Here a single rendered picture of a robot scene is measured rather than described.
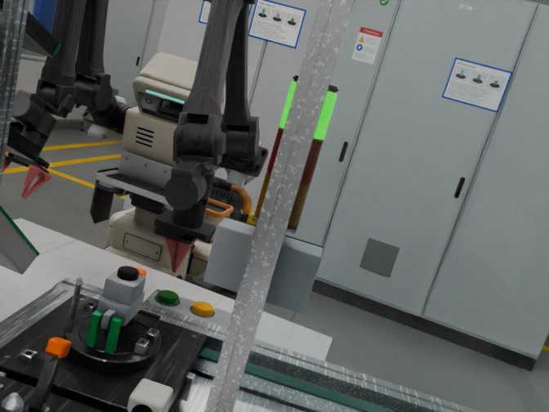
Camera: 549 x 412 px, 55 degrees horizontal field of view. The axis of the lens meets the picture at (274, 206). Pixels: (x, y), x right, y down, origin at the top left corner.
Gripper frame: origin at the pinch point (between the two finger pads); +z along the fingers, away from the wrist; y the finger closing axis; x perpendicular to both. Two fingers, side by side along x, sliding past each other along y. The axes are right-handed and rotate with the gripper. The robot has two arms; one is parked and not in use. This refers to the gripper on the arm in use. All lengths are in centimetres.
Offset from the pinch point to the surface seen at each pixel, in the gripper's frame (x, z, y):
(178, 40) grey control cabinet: 294, -34, -102
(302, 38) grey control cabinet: 282, -59, -15
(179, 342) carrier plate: -16.0, 4.9, 7.0
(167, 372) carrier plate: -24.6, 4.6, 7.8
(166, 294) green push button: -1.5, 5.2, -0.2
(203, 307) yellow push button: -2.0, 5.1, 7.4
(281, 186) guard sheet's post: -38, -29, 17
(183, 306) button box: -1.5, 6.4, 3.5
